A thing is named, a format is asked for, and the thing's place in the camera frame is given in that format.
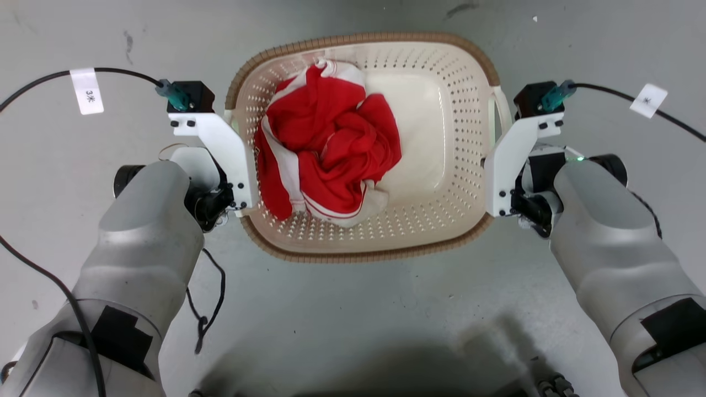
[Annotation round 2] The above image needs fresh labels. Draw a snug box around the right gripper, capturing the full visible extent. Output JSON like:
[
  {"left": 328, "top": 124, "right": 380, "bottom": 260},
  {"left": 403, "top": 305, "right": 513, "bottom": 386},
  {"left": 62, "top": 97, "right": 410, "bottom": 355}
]
[{"left": 511, "top": 146, "right": 569, "bottom": 239}]

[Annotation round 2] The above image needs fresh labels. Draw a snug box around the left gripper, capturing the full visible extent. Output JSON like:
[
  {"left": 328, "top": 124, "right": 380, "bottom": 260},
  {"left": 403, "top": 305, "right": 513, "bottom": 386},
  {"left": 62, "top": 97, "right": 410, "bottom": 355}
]
[{"left": 170, "top": 146, "right": 236, "bottom": 233}]

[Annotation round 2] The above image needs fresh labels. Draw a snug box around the cream plastic laundry basket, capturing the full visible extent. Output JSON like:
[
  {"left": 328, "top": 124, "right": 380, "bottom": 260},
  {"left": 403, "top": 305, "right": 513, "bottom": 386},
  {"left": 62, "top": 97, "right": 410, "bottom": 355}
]
[{"left": 223, "top": 31, "right": 514, "bottom": 264}]

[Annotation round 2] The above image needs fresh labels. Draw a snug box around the red and white garment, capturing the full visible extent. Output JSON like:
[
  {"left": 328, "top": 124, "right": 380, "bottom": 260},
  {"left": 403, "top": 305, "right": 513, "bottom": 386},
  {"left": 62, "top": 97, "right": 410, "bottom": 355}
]
[{"left": 254, "top": 59, "right": 403, "bottom": 228}]

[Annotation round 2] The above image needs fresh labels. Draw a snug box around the white paper tag, small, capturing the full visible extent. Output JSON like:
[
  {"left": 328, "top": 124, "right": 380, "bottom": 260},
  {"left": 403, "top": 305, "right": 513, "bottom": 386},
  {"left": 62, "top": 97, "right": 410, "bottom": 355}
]
[{"left": 629, "top": 83, "right": 668, "bottom": 119}]

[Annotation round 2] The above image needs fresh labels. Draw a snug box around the white paper tag, long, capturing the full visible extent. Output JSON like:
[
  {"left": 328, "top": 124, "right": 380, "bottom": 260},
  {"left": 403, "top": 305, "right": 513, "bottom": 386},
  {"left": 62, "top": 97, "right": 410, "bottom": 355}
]
[{"left": 69, "top": 67, "right": 105, "bottom": 116}]

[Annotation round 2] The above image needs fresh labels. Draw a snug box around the white right camera bracket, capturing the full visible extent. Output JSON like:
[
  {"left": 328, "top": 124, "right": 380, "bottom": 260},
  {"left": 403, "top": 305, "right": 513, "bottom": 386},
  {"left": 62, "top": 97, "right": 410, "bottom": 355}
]
[{"left": 484, "top": 113, "right": 565, "bottom": 218}]

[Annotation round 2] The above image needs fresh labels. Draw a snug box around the white camera bracket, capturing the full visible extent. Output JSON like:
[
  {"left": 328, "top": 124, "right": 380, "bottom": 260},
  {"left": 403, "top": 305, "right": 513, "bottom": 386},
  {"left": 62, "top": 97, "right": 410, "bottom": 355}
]
[
  {"left": 168, "top": 112, "right": 259, "bottom": 211},
  {"left": 484, "top": 113, "right": 565, "bottom": 218}
]

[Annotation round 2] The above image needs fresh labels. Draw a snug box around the white left camera bracket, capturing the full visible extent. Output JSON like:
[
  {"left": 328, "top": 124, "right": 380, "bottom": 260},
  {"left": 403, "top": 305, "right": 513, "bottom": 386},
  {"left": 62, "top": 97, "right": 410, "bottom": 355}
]
[{"left": 168, "top": 112, "right": 259, "bottom": 211}]

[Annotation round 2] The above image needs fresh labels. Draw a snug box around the thin black dangling cable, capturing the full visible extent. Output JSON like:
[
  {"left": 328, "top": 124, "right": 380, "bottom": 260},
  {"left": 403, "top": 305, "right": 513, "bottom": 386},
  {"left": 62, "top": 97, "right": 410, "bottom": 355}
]
[{"left": 185, "top": 248, "right": 227, "bottom": 355}]

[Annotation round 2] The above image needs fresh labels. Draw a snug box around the teal left cable plug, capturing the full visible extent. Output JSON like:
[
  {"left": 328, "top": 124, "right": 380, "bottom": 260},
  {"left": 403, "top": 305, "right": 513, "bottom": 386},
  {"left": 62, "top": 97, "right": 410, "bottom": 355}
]
[{"left": 155, "top": 79, "right": 192, "bottom": 111}]

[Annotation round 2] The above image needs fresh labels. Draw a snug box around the teal cable plug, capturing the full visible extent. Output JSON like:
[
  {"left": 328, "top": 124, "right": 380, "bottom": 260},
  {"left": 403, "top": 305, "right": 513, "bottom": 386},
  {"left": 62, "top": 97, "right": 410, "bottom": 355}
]
[
  {"left": 540, "top": 79, "right": 577, "bottom": 113},
  {"left": 155, "top": 79, "right": 192, "bottom": 111}
]

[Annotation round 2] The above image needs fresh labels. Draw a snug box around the teal right cable plug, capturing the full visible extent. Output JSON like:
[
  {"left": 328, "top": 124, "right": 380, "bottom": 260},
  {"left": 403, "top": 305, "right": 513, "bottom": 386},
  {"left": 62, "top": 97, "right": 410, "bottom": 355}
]
[{"left": 540, "top": 79, "right": 577, "bottom": 113}]

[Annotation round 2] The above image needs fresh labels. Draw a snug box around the black right camera cable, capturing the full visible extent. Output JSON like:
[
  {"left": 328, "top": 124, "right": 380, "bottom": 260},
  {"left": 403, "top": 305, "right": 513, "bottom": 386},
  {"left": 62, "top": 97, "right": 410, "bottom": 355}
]
[{"left": 574, "top": 83, "right": 706, "bottom": 142}]

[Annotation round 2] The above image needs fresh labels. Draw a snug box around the black camera cable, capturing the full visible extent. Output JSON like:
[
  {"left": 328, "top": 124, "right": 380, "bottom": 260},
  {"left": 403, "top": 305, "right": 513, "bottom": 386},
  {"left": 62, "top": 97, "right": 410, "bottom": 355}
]
[
  {"left": 0, "top": 67, "right": 164, "bottom": 112},
  {"left": 574, "top": 83, "right": 706, "bottom": 142}
]

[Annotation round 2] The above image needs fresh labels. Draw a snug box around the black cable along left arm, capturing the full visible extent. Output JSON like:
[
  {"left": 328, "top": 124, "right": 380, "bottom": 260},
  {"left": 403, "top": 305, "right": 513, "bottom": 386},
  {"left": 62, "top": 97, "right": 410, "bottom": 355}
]
[{"left": 0, "top": 236, "right": 107, "bottom": 397}]

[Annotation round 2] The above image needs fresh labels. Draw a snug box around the black left camera cable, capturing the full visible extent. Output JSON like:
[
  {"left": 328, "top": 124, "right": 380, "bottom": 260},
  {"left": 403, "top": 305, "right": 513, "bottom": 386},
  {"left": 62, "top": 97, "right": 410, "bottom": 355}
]
[{"left": 0, "top": 67, "right": 164, "bottom": 112}]

